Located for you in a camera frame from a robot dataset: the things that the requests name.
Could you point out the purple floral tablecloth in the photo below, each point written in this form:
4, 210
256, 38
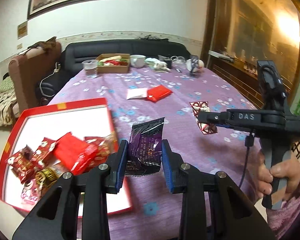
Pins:
156, 212

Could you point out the wooden glass cabinet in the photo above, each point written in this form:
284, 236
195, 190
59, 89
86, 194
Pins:
239, 33

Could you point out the brown armchair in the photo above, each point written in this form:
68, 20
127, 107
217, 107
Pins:
29, 67

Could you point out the pink white snack packet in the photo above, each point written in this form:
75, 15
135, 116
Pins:
137, 93

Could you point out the cardboard box of snacks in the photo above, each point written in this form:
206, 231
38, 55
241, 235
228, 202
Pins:
113, 63

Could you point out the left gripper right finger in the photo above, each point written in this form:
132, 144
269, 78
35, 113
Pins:
171, 163

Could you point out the black leather sofa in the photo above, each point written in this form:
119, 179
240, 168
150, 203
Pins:
70, 61

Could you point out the pink sleeve forearm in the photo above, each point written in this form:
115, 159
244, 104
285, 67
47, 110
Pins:
285, 222

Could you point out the red flower snack packet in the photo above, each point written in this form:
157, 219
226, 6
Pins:
21, 165
44, 153

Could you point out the brown gold snack bag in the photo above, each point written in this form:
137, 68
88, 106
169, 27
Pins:
48, 176

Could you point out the white crumpled cloth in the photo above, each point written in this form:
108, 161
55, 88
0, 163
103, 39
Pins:
157, 65

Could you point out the white ceramic mug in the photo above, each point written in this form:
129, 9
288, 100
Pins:
137, 61

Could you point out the purple snack packet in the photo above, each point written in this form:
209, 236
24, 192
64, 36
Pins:
145, 148

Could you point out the person right hand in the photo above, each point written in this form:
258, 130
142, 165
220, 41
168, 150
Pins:
289, 169

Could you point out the clear plastic cup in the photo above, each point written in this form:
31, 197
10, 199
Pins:
90, 68

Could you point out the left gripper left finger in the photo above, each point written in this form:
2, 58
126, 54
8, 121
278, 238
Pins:
117, 165

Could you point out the red gift box tray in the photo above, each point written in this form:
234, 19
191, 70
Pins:
82, 118

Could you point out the black phone stand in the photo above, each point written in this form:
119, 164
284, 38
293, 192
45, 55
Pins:
193, 65

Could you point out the large red snack packet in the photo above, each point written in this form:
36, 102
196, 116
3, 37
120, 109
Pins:
157, 93

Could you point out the patterned blanket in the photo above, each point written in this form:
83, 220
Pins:
7, 100

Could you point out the white bowl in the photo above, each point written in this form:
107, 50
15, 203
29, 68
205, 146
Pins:
199, 68

